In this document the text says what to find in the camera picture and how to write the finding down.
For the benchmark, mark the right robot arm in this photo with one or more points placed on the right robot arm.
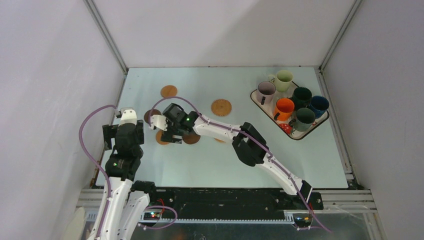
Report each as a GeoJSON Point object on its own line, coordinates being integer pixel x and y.
{"type": "Point", "coordinates": [250, 147]}

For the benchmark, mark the orange mug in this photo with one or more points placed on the orange mug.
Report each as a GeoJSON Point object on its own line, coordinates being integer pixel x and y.
{"type": "Point", "coordinates": [284, 108]}

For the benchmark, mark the light green mug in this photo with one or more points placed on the light green mug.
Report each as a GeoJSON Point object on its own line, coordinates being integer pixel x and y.
{"type": "Point", "coordinates": [281, 80]}

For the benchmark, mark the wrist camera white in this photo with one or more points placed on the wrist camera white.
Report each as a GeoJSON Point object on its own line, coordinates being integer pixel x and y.
{"type": "Point", "coordinates": [158, 122]}
{"type": "Point", "coordinates": [128, 116]}

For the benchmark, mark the scalloped light wood coaster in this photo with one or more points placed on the scalloped light wood coaster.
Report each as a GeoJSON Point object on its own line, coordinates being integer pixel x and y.
{"type": "Point", "coordinates": [221, 107]}

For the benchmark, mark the dark wood coaster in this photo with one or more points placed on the dark wood coaster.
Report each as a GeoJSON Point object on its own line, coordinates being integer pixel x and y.
{"type": "Point", "coordinates": [150, 113]}
{"type": "Point", "coordinates": [191, 138]}

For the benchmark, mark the wooden serving tray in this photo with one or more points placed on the wooden serving tray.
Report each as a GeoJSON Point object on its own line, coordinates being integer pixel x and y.
{"type": "Point", "coordinates": [268, 110]}

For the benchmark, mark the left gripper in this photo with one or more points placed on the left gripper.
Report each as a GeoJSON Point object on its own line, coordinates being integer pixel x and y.
{"type": "Point", "coordinates": [109, 131]}

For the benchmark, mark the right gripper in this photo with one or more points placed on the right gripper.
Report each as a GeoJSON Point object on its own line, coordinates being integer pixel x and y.
{"type": "Point", "coordinates": [170, 135]}

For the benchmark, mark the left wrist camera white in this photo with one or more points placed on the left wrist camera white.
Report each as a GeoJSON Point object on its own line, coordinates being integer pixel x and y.
{"type": "Point", "coordinates": [128, 116]}

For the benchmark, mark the blue mug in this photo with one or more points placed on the blue mug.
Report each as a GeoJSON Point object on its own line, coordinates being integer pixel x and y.
{"type": "Point", "coordinates": [318, 105]}

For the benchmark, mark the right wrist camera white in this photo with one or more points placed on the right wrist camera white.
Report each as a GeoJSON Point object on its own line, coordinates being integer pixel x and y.
{"type": "Point", "coordinates": [158, 122]}

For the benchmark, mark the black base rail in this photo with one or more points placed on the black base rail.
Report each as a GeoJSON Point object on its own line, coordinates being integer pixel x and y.
{"type": "Point", "coordinates": [228, 204]}

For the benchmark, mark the patterned light wood coaster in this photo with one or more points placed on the patterned light wood coaster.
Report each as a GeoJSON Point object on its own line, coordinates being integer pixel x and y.
{"type": "Point", "coordinates": [219, 140]}

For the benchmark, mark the dark green mug front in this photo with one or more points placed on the dark green mug front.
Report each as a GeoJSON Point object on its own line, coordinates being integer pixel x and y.
{"type": "Point", "coordinates": [303, 119]}

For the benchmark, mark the aluminium frame rail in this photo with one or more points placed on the aluminium frame rail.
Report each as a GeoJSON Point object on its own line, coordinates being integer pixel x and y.
{"type": "Point", "coordinates": [321, 202]}

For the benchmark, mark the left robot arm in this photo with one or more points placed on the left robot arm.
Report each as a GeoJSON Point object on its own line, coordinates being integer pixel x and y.
{"type": "Point", "coordinates": [124, 198]}

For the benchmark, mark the dark green mug back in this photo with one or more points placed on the dark green mug back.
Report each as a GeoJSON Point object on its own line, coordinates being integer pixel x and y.
{"type": "Point", "coordinates": [301, 97]}

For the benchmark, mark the dark green mug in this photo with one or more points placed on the dark green mug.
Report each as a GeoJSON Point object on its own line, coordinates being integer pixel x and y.
{"type": "Point", "coordinates": [303, 119]}
{"type": "Point", "coordinates": [301, 97]}

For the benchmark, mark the mauve mug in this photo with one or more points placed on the mauve mug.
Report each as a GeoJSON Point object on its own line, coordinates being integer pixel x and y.
{"type": "Point", "coordinates": [265, 92]}

